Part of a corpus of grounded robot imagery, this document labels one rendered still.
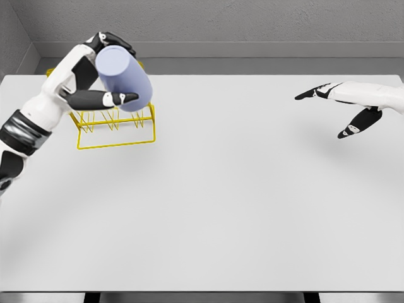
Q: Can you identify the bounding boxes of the yellow wire cup holder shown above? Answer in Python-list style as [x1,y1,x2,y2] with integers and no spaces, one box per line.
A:
[45,60,157,151]

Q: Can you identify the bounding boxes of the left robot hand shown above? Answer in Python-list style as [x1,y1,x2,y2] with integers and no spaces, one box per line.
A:
[40,31,140,112]

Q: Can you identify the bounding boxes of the lavender blue cup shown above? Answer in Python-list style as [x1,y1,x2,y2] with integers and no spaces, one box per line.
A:
[95,45,154,113]

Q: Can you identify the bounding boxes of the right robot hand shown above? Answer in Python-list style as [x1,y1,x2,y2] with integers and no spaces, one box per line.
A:
[294,81,384,140]

